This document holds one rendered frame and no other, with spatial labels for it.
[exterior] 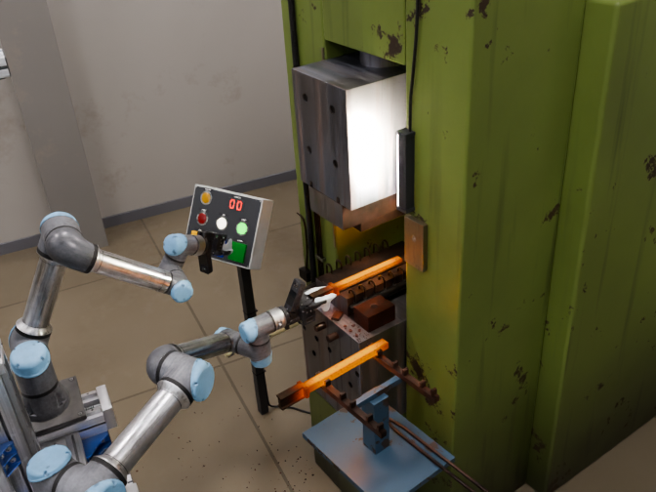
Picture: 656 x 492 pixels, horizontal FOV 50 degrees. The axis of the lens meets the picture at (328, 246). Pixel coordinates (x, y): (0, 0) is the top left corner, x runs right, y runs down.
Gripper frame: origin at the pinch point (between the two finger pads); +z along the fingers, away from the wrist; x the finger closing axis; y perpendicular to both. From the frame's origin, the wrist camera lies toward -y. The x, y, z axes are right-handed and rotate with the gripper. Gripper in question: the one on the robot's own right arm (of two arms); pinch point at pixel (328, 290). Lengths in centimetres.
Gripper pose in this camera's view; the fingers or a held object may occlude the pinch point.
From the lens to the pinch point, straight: 252.8
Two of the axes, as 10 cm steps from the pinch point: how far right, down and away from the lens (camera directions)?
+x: 5.7, 4.0, -7.2
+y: 0.6, 8.6, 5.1
